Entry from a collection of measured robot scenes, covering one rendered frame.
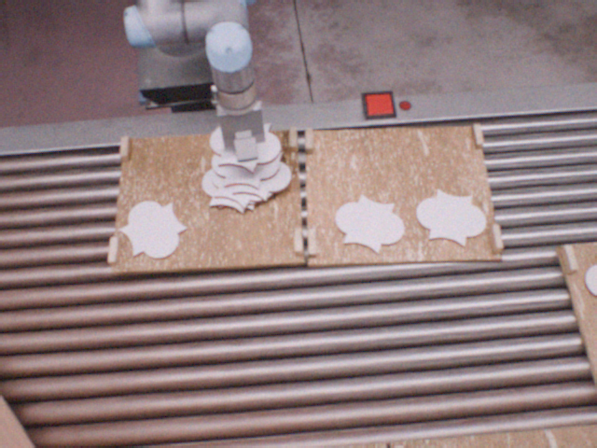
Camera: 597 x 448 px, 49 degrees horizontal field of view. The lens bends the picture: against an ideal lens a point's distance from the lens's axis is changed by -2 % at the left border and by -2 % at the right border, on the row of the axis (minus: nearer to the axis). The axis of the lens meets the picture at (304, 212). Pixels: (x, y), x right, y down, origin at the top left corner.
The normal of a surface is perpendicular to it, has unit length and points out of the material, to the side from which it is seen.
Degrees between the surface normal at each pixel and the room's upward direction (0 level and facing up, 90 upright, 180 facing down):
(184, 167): 0
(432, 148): 0
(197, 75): 1
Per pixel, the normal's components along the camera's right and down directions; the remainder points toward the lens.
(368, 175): -0.02, -0.51
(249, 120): 0.18, 0.84
